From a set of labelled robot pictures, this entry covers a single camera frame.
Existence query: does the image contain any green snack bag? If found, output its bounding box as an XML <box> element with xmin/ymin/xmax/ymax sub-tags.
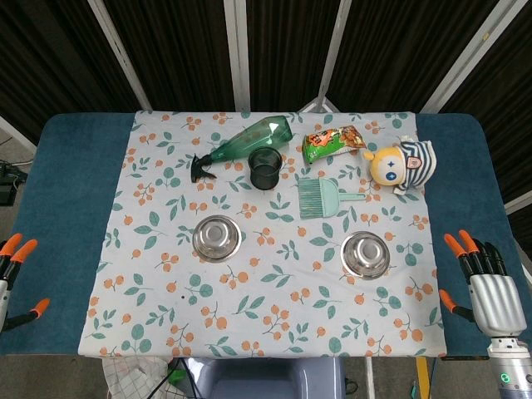
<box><xmin>302</xmin><ymin>126</ymin><xmax>368</xmax><ymax>165</ymax></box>

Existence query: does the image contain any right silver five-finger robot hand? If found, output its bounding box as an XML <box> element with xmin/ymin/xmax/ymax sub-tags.
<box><xmin>439</xmin><ymin>229</ymin><xmax>527</xmax><ymax>336</ymax></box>

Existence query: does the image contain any white checked cloth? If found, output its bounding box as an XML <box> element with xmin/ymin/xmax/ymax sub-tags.
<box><xmin>101</xmin><ymin>356</ymin><xmax>184</xmax><ymax>399</ymax></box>

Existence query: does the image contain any black power strip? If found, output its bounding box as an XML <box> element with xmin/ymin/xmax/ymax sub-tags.
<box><xmin>0</xmin><ymin>161</ymin><xmax>28</xmax><ymax>207</ymax></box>

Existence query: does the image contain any teal plastic hand brush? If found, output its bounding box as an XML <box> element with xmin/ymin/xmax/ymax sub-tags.
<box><xmin>298</xmin><ymin>177</ymin><xmax>367</xmax><ymax>220</ymax></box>

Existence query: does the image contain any white partition frame post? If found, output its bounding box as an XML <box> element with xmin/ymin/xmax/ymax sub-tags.
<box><xmin>419</xmin><ymin>0</ymin><xmax>532</xmax><ymax>114</ymax></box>
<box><xmin>298</xmin><ymin>0</ymin><xmax>352</xmax><ymax>113</ymax></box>
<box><xmin>505</xmin><ymin>190</ymin><xmax>532</xmax><ymax>215</ymax></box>
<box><xmin>224</xmin><ymin>0</ymin><xmax>250</xmax><ymax>112</ymax></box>
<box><xmin>0</xmin><ymin>115</ymin><xmax>37</xmax><ymax>151</ymax></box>
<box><xmin>86</xmin><ymin>0</ymin><xmax>153</xmax><ymax>111</ymax></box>

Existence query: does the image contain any black mesh pen cup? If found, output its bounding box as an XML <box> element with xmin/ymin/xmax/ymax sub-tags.
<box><xmin>248</xmin><ymin>146</ymin><xmax>283</xmax><ymax>191</ymax></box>

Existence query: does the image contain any floral tablecloth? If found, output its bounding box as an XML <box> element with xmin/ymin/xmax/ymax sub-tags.
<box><xmin>77</xmin><ymin>110</ymin><xmax>449</xmax><ymax>359</ymax></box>

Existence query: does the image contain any steel bowl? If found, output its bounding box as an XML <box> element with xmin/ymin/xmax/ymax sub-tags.
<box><xmin>191</xmin><ymin>214</ymin><xmax>244</xmax><ymax>263</ymax></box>
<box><xmin>340</xmin><ymin>230</ymin><xmax>392</xmax><ymax>281</ymax></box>

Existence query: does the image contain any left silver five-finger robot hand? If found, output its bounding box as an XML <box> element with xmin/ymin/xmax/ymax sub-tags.
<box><xmin>0</xmin><ymin>232</ymin><xmax>51</xmax><ymax>333</ymax></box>

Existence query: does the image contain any grey-blue robot torso base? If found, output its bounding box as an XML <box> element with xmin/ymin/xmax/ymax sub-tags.
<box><xmin>182</xmin><ymin>356</ymin><xmax>346</xmax><ymax>399</ymax></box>

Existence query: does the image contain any green plastic spray bottle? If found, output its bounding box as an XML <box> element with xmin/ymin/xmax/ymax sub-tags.
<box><xmin>190</xmin><ymin>116</ymin><xmax>294</xmax><ymax>185</ymax></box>

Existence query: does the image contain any blue table cover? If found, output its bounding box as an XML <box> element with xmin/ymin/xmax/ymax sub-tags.
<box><xmin>0</xmin><ymin>111</ymin><xmax>523</xmax><ymax>359</ymax></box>

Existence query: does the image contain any yellow plush toy striped cap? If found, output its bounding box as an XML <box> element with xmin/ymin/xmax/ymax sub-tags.
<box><xmin>363</xmin><ymin>135</ymin><xmax>437</xmax><ymax>196</ymax></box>

